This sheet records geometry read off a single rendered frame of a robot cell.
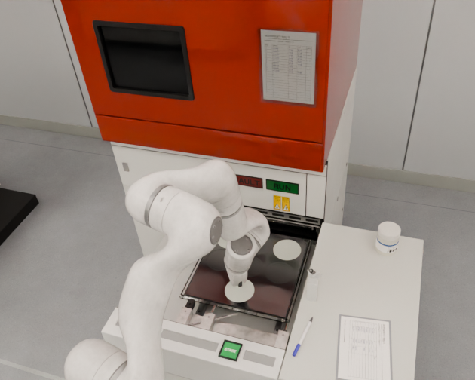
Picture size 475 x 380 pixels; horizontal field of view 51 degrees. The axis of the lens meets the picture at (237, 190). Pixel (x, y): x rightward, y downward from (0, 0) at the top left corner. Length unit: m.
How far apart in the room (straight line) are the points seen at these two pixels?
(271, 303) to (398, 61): 1.85
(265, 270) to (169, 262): 0.77
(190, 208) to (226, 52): 0.60
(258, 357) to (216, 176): 0.59
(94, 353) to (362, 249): 0.95
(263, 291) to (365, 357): 0.41
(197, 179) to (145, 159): 0.83
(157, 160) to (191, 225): 0.91
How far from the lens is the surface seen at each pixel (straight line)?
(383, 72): 3.11
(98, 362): 1.14
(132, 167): 1.96
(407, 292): 1.63
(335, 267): 1.66
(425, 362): 2.66
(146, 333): 1.08
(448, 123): 3.27
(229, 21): 1.41
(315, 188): 1.71
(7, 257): 3.43
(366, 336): 1.51
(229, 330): 1.62
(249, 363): 1.46
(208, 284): 1.71
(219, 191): 1.11
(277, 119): 1.51
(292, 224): 1.83
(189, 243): 0.98
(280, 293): 1.67
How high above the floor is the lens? 2.23
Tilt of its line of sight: 41 degrees down
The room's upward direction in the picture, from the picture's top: 5 degrees counter-clockwise
